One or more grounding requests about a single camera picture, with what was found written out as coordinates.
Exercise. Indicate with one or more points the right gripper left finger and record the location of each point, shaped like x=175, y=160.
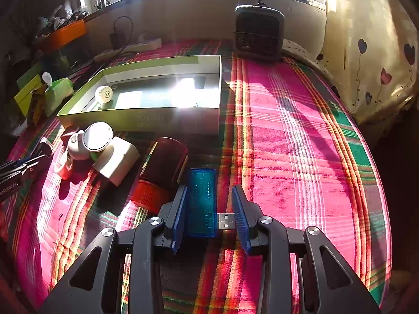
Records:
x=93, y=284

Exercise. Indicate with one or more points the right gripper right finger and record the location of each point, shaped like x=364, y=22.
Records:
x=327, y=283

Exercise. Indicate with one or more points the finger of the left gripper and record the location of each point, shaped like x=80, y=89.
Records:
x=26, y=168

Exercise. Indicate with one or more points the black rectangular power bank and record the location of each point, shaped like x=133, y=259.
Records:
x=44, y=147

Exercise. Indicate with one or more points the white round plug adapter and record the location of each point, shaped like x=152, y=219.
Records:
x=94, y=139

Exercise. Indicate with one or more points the white wall charger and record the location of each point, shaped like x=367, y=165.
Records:
x=116, y=160

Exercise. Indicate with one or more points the small white cylinder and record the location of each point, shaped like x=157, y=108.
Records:
x=103, y=94

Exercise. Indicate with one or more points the blue usb stick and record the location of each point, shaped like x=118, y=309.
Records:
x=202, y=218

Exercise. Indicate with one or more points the brown bottle red cap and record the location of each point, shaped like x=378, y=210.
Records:
x=160, y=174

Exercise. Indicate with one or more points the yellow snack packet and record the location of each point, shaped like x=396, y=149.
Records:
x=37, y=106

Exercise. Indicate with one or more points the yellow green box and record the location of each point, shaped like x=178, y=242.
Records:
x=29, y=81

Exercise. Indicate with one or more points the green tissue pack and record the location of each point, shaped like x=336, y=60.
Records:
x=56, y=92

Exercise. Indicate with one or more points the orange tray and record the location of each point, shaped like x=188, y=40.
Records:
x=62, y=37

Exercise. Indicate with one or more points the green white cardboard box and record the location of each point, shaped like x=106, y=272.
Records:
x=180, y=94

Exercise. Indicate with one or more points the white power strip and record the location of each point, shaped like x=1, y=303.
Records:
x=144, y=46

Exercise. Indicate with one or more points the heart pattern curtain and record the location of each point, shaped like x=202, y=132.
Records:
x=371, y=50

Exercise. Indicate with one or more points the black small fan heater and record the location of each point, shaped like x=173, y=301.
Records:
x=259, y=32

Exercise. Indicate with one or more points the black charger with cable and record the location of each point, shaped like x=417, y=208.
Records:
x=117, y=38

